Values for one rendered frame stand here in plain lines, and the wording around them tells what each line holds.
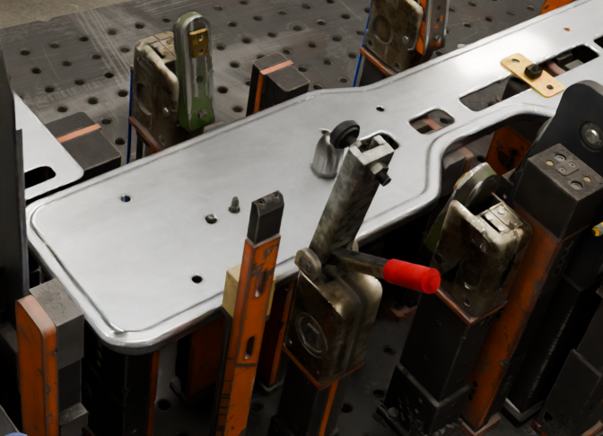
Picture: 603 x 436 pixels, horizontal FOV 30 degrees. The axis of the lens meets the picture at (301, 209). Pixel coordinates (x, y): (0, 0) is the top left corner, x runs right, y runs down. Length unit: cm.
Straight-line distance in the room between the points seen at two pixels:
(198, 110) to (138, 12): 69
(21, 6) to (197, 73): 193
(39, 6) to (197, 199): 202
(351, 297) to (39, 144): 39
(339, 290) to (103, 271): 23
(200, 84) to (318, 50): 67
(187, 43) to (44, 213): 24
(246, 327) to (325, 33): 101
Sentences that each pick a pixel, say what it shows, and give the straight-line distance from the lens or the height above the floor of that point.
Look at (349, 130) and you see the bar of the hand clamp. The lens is 97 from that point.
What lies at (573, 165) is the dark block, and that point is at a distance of 115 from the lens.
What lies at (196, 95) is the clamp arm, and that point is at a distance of 127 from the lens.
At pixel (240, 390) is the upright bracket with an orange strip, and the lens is 110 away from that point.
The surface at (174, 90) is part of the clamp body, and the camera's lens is 127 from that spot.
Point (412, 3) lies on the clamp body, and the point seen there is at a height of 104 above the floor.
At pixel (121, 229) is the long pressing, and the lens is 115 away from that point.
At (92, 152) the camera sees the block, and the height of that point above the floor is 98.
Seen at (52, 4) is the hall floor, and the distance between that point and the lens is 317.
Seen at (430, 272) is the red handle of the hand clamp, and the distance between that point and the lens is 96.
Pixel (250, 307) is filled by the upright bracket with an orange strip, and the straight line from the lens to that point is 100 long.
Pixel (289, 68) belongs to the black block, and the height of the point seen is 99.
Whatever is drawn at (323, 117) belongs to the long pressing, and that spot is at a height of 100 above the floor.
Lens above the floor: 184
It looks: 44 degrees down
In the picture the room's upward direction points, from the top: 11 degrees clockwise
